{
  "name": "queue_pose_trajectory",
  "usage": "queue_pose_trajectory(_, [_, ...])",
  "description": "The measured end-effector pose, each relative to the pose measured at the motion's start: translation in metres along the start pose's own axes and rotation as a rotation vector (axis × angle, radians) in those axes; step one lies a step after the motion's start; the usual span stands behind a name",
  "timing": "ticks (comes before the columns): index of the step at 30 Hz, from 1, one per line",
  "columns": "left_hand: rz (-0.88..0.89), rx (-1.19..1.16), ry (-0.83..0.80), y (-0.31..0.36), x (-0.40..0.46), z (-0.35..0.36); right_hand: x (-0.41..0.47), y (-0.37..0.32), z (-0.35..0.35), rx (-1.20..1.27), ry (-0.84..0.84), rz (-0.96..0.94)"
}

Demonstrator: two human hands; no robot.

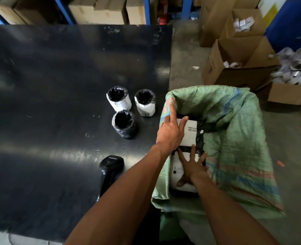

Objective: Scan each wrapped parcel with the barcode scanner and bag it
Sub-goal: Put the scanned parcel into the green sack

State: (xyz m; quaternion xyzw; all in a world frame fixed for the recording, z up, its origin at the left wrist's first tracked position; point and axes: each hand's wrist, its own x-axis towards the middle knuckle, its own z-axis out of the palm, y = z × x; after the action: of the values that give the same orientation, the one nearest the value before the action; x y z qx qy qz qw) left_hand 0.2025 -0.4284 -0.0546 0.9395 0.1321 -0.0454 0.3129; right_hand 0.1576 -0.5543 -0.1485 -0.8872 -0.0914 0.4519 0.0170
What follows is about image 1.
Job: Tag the person's left hand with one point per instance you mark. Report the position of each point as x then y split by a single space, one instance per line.
169 136

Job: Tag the person's right hand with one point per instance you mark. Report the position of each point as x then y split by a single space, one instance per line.
193 170

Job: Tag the person's right thumb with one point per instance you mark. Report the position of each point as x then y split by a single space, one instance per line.
182 182

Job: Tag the person's left thumb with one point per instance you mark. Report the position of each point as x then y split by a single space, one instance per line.
184 125

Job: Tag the person's right middle finger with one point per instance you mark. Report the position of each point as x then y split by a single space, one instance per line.
192 153

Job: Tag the black parcel with white label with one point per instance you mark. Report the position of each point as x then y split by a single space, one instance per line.
175 173

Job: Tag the black parcel with barcode label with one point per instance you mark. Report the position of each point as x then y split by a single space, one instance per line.
191 135

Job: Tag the person's right forearm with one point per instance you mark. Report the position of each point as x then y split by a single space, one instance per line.
227 214

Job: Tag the person's left forearm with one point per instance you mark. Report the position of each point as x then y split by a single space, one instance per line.
122 201

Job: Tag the green woven sack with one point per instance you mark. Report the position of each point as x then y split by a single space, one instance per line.
234 140

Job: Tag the black wrapped roll parcel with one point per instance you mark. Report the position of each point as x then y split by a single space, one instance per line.
124 125

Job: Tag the black barcode scanner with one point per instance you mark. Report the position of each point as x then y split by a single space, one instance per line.
109 170

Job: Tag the orange scrap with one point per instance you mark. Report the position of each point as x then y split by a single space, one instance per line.
280 163

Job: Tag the open cardboard box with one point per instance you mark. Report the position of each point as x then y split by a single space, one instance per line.
242 56

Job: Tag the tall cardboard box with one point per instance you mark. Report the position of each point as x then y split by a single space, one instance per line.
213 20

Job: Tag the cardboard box of grey parcels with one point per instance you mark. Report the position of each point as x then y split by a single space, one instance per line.
288 93

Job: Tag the red fire extinguisher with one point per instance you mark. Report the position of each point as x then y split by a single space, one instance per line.
162 15

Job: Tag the pile of white rolls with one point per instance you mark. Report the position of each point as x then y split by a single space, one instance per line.
243 24

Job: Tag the brown cardboard box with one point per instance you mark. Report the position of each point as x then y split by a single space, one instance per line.
5 12
30 12
135 14
97 11

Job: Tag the cardboard box of white rolls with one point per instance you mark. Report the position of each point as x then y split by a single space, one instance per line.
255 25

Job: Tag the white and yellow sheet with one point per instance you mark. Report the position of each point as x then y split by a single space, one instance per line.
270 10

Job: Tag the blue panel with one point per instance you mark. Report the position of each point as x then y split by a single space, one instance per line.
290 25

